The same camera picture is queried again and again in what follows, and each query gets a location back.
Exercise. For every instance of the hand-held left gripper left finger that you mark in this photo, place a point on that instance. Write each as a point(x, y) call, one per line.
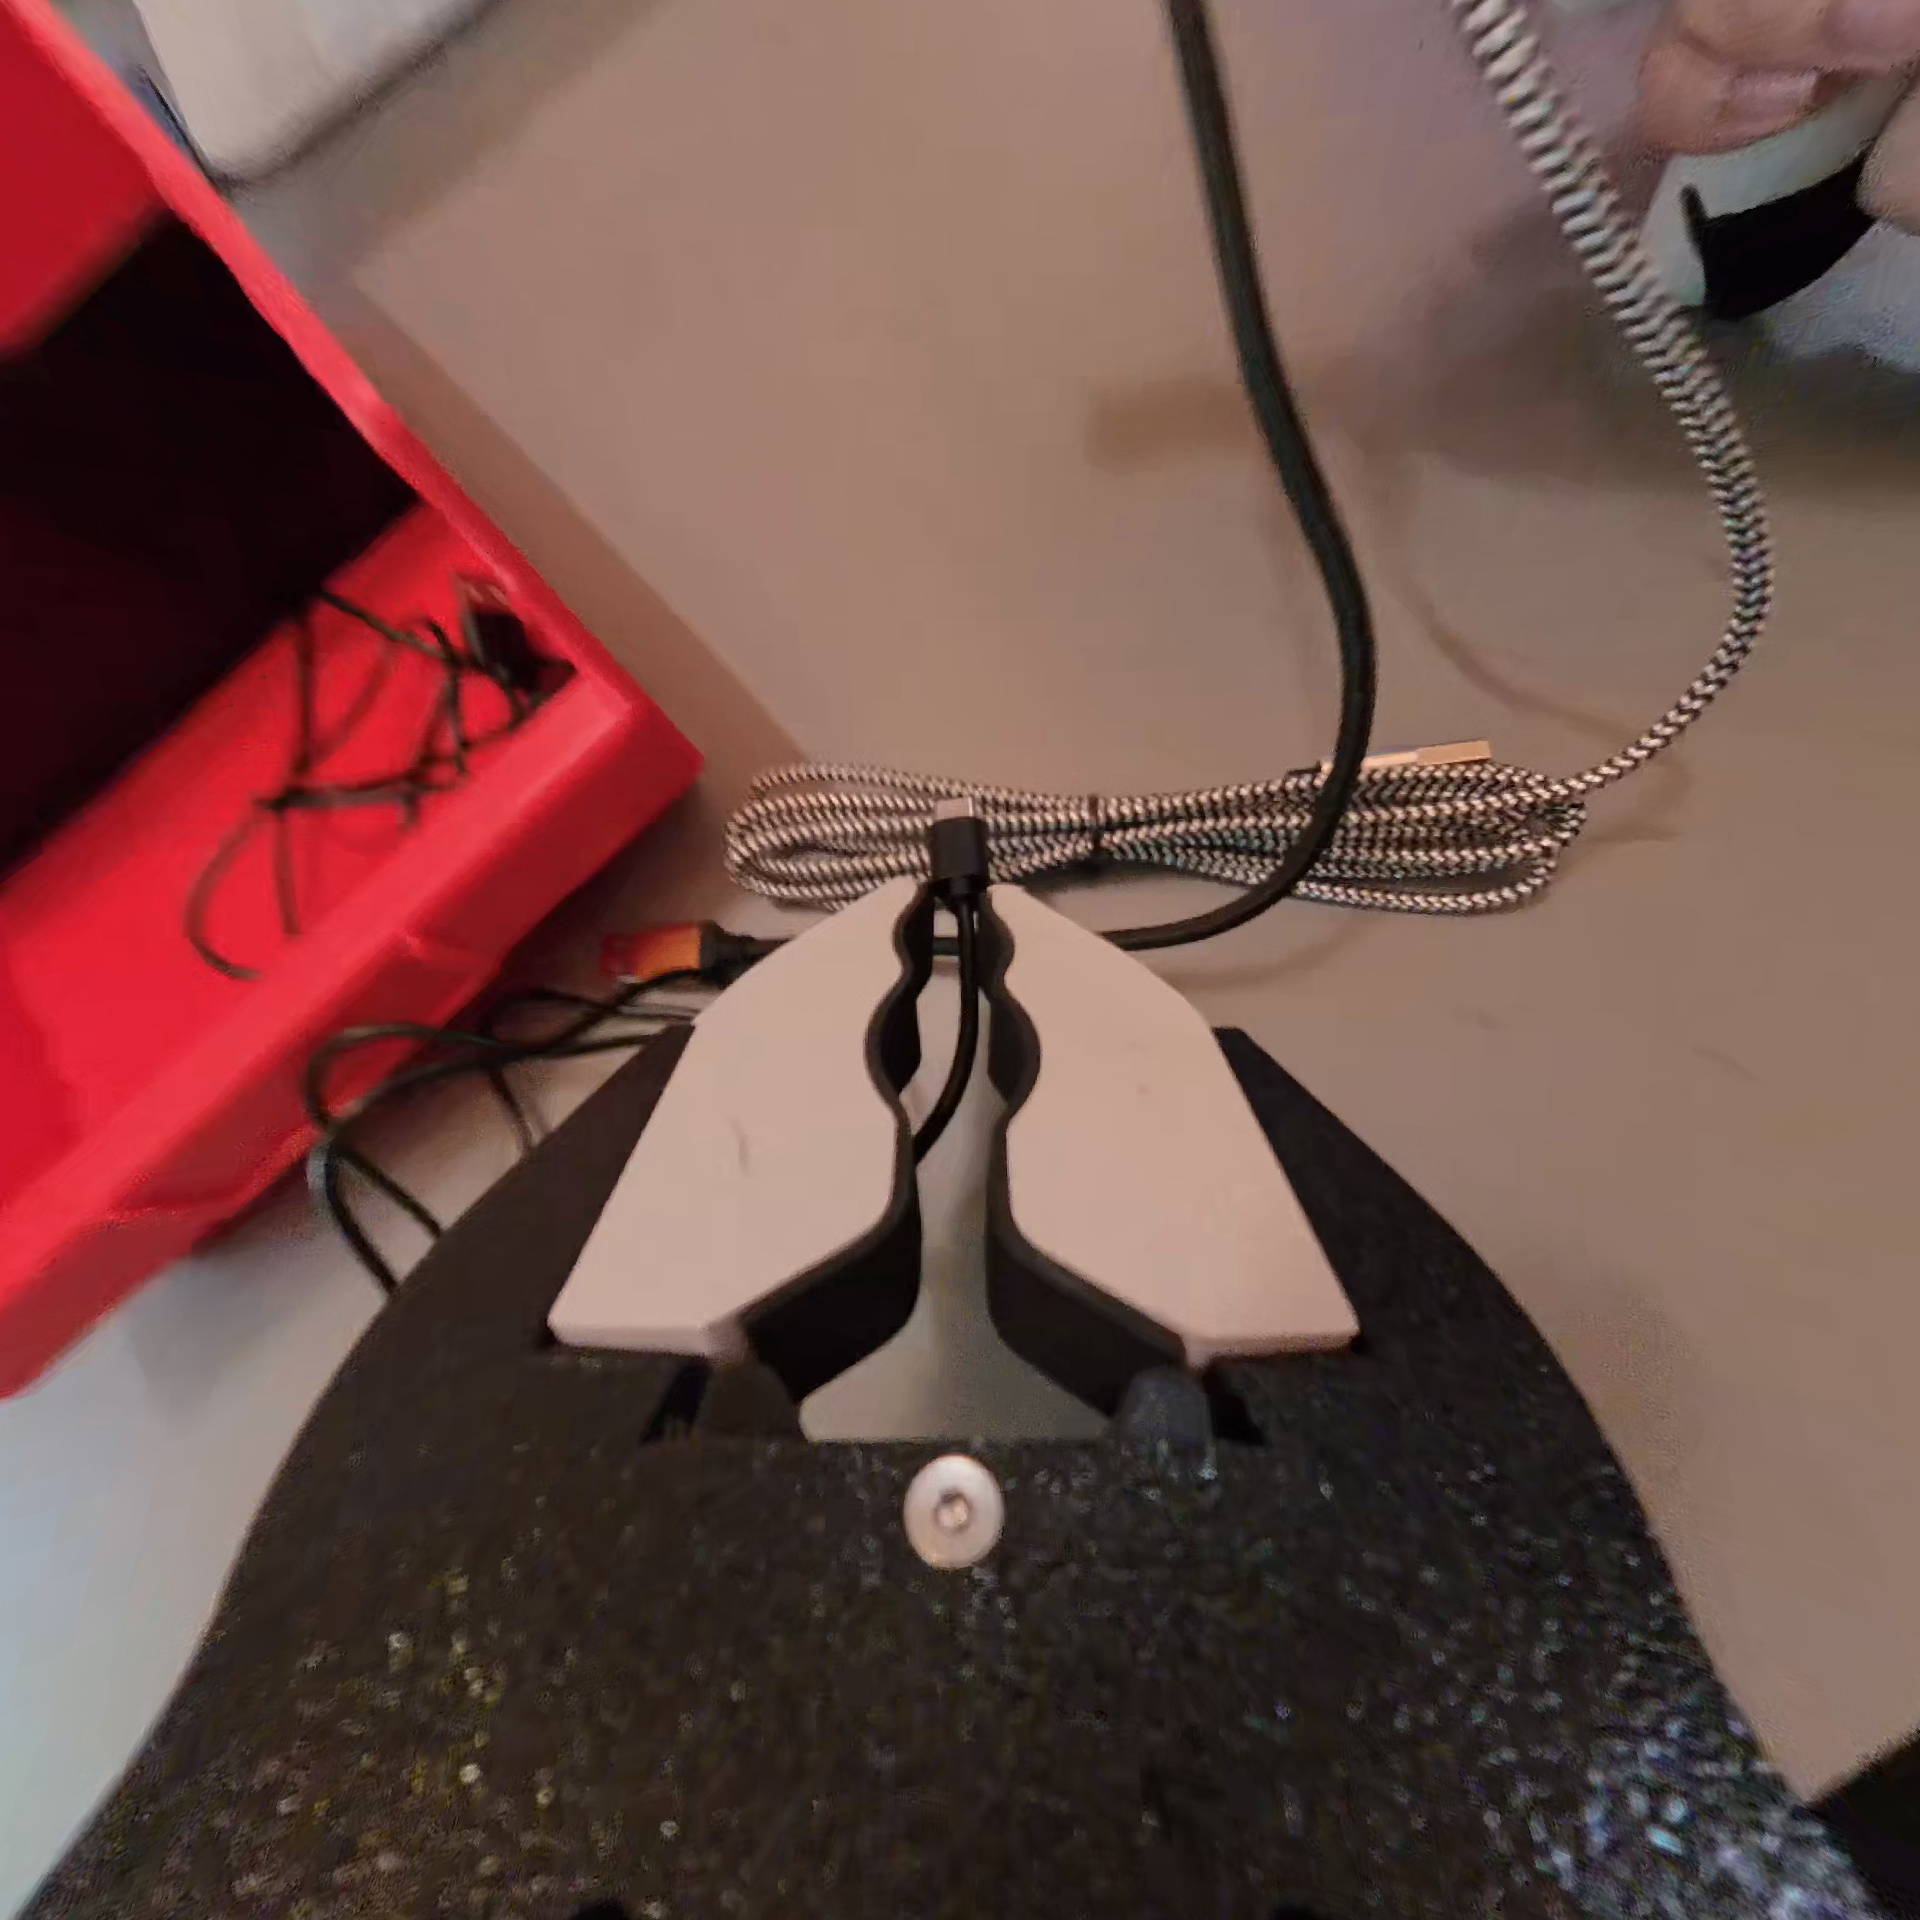
point(720, 1156)

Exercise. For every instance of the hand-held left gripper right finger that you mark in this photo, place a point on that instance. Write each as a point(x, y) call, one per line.
point(1172, 1156)

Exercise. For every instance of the person's right hand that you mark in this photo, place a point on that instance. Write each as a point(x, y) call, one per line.
point(1757, 61)

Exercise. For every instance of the red plastic bin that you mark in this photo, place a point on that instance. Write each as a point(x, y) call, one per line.
point(149, 1050)

